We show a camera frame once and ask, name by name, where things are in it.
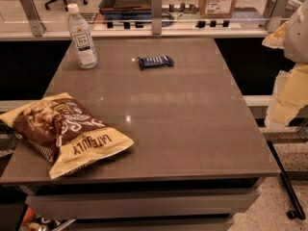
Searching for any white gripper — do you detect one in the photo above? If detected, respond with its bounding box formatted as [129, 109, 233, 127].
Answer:
[262, 0, 308, 130]

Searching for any brown and cream chip bag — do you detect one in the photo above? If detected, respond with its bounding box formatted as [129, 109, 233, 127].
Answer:
[0, 92, 134, 179]

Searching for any cardboard box with label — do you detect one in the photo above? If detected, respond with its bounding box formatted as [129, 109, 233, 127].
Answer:
[198, 0, 237, 18]

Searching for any blue snack bar wrapper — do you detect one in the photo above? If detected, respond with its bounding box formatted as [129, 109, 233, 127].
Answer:
[139, 55, 174, 70]

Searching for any black floor stand leg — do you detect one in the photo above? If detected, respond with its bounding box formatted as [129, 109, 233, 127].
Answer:
[268, 141, 306, 220]

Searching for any grey drawer cabinet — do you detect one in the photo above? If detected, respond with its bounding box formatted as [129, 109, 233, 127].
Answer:
[26, 187, 260, 231]

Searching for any open grey tray box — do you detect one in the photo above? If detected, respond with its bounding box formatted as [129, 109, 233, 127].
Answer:
[97, 0, 161, 15]

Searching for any clear plastic tea bottle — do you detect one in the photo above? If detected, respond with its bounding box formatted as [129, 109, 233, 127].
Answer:
[67, 4, 97, 69]

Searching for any right metal railing post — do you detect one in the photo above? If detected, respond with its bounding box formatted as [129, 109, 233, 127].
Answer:
[263, 0, 289, 33]

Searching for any metal railing post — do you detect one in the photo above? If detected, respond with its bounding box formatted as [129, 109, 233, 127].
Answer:
[151, 0, 162, 35]
[263, 0, 289, 33]
[19, 0, 45, 37]

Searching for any middle metal railing post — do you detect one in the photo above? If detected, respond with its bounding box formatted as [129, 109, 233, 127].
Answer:
[151, 0, 162, 35]

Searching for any left metal railing post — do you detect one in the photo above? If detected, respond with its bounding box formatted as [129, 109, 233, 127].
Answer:
[19, 0, 45, 37]

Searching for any black wire basket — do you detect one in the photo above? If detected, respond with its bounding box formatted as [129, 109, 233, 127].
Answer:
[0, 121, 22, 157]

